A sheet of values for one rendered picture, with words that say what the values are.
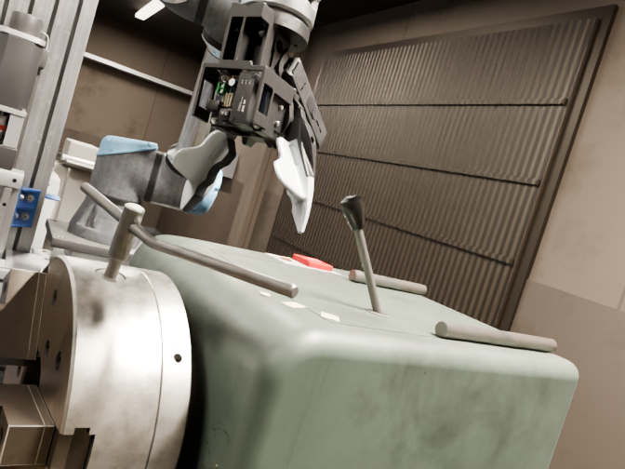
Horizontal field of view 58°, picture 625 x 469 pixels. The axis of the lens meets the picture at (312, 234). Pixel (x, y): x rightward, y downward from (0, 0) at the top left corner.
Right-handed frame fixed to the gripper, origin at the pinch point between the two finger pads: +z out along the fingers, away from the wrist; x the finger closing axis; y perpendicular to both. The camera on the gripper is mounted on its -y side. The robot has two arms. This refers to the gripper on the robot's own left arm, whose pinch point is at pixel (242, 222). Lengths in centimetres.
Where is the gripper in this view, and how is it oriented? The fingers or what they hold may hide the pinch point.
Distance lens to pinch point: 57.8
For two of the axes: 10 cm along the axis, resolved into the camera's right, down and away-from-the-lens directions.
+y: -4.2, -1.4, -9.0
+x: 8.8, 1.8, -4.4
